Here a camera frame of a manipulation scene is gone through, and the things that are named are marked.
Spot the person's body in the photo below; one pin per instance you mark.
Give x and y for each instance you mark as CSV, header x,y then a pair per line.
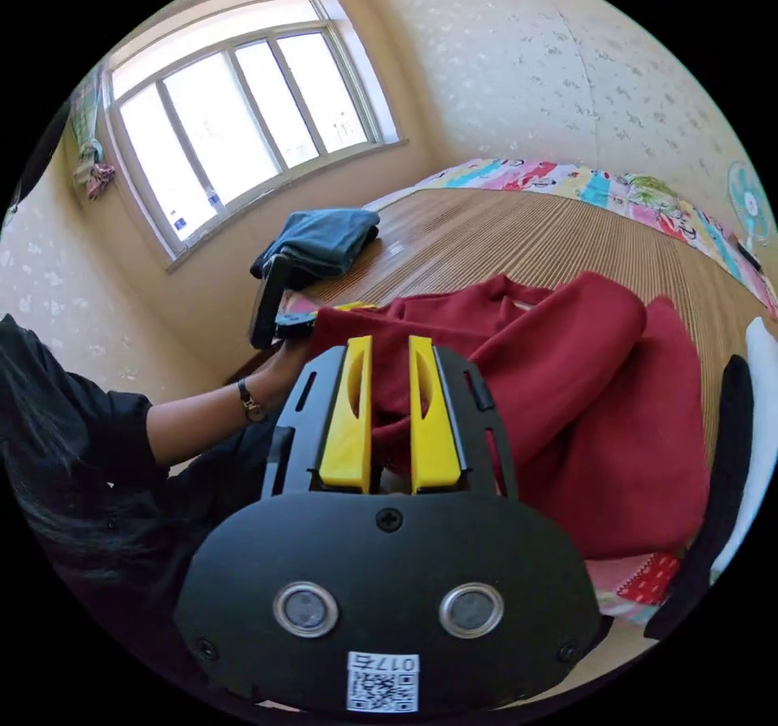
x,y
67,477

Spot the person's left hand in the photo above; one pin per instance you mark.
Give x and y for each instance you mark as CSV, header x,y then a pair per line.
x,y
290,364

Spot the person's left forearm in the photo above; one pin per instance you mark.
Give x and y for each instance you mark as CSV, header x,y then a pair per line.
x,y
206,413

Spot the pile of clothes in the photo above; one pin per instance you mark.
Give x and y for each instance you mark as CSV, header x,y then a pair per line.
x,y
325,240

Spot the patterned curtain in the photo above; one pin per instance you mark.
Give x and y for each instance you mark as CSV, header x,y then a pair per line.
x,y
90,130

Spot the red thermal shirt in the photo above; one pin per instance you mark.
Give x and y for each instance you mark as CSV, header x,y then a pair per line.
x,y
583,373

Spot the bed with woven mat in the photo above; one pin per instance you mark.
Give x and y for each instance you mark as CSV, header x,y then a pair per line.
x,y
516,240

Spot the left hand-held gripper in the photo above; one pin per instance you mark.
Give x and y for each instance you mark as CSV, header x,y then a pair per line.
x,y
295,324

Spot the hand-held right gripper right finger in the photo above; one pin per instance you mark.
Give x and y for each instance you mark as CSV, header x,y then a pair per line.
x,y
433,428

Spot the teal fan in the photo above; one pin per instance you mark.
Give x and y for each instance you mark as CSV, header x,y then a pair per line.
x,y
747,203

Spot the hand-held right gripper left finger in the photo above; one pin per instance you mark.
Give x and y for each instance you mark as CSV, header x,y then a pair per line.
x,y
351,428

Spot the window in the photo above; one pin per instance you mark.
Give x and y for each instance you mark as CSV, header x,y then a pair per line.
x,y
243,112

